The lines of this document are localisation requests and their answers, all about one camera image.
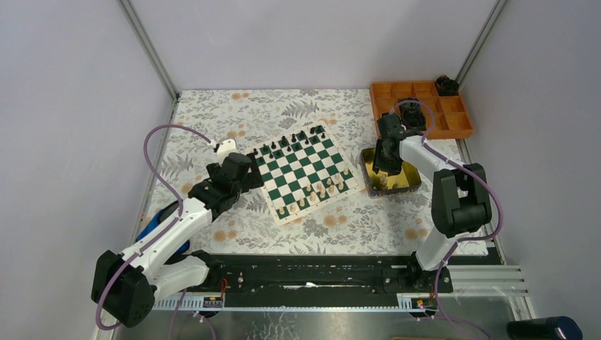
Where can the gold chess piece tin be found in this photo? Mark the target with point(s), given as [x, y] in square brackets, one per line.
[384, 184]

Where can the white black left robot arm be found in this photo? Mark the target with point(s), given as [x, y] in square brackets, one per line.
[127, 285]

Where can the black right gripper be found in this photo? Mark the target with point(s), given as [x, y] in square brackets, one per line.
[378, 163]

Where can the wooden compartment tray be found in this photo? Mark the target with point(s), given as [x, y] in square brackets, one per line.
[423, 104]

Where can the black coil outside tray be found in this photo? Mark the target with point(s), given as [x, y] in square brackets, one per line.
[446, 86]

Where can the dark cylinder bottom right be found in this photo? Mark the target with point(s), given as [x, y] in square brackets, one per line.
[558, 328]

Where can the black mounting base rail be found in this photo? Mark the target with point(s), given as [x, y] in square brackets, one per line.
[318, 280]

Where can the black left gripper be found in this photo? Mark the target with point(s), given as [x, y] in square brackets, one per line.
[254, 179]

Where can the black coil tray lower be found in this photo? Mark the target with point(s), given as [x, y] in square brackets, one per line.
[414, 120]

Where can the black coil tray upper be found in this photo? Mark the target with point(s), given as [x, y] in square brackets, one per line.
[410, 105]

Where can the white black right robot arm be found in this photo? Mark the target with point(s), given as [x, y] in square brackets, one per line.
[460, 202]

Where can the green white chess board mat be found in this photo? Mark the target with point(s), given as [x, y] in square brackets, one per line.
[299, 157]

